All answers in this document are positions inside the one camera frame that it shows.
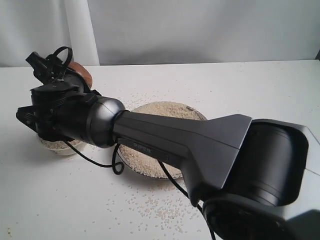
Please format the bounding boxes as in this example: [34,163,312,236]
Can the round steel plate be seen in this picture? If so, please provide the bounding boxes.
[117,100,208,180]

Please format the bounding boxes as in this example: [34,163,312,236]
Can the brown wooden cup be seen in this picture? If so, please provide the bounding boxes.
[68,62,93,89]

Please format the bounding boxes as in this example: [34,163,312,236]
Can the white ceramic bowl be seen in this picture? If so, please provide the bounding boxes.
[37,135,87,156]

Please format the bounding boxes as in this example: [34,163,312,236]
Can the rice in white bowl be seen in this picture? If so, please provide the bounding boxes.
[39,138,85,151]

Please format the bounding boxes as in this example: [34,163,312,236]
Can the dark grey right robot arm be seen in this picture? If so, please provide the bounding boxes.
[31,80,320,240]

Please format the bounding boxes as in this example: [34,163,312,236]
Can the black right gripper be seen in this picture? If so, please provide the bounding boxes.
[31,74,101,108]

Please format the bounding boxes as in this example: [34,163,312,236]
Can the rice heap on plate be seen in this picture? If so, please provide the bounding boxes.
[119,101,206,179]

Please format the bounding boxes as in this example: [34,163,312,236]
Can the spilled rice grains on table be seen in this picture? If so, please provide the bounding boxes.
[69,93,208,226]

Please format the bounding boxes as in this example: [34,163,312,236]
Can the white backdrop curtain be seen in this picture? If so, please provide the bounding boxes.
[0,0,320,67]

